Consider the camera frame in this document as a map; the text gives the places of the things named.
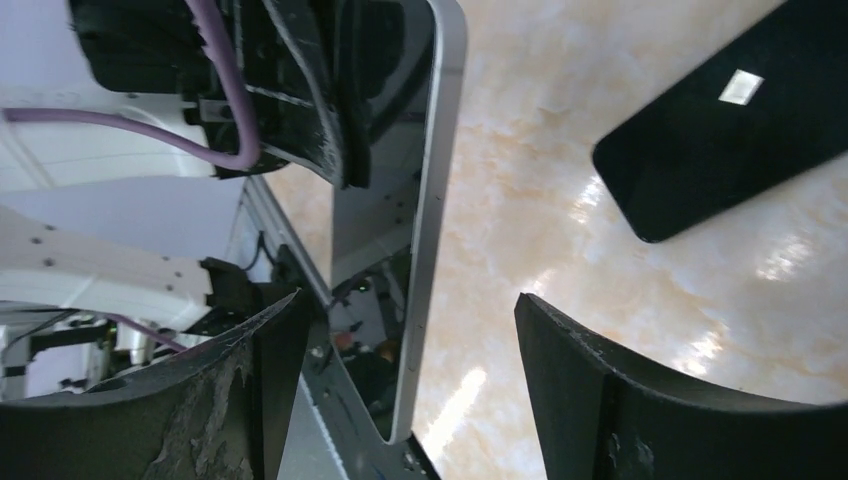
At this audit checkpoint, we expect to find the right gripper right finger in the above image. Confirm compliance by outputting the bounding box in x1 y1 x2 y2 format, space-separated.
514 294 847 479

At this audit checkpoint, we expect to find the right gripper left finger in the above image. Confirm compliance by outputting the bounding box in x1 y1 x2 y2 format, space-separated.
1 291 313 479

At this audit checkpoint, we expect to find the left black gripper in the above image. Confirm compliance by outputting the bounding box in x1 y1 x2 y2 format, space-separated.
68 1 371 189

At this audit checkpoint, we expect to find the black phone white edge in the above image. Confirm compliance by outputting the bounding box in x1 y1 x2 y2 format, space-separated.
328 1 468 444

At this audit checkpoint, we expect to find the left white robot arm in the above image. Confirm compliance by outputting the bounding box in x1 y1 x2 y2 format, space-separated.
1 1 346 401

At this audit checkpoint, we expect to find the black phone right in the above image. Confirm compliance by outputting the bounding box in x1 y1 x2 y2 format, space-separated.
592 0 847 243

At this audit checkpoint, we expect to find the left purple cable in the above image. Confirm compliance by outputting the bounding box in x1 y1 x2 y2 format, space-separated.
0 0 262 172

